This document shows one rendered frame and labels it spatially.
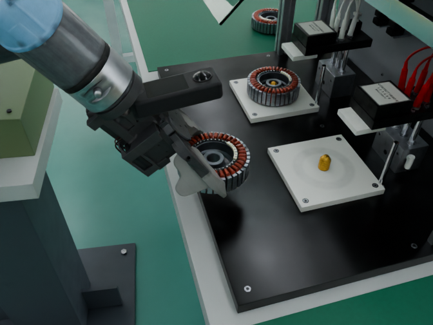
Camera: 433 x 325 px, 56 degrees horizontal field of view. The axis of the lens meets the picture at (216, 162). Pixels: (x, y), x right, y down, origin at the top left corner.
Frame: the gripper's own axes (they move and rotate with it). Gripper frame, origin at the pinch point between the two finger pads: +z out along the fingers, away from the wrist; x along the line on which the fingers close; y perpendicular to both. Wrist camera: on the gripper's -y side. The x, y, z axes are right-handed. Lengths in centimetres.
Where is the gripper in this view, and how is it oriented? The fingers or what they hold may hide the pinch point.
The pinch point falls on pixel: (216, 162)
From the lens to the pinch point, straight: 63.1
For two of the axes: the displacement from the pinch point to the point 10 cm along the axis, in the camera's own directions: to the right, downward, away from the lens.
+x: 2.6, 6.5, -7.1
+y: -7.9, 5.7, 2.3
